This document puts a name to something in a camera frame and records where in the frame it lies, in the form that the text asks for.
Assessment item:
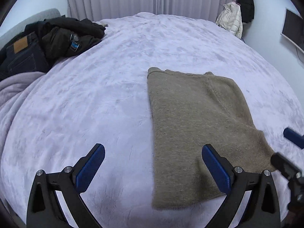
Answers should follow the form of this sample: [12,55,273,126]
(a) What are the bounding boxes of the olive knit sweater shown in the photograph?
[147,67,273,209]

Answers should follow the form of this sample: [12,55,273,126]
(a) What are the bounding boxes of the grey plush blanket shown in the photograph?
[1,72,45,151]

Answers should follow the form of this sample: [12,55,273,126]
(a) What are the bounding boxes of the cream puffer jacket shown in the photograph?
[215,2,243,39]

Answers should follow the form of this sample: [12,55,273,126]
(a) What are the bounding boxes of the black hanging jacket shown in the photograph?
[236,0,255,23]

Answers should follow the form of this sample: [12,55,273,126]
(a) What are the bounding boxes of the dark blue jeans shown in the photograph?
[1,32,50,80]

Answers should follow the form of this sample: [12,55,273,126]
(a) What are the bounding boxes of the black jacket on bed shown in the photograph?
[25,17,106,65]

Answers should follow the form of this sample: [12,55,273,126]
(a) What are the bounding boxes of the grey padded headboard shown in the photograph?
[1,8,61,47]

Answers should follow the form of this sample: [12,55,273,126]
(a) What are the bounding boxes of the wall monitor screen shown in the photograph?
[281,9,303,51]

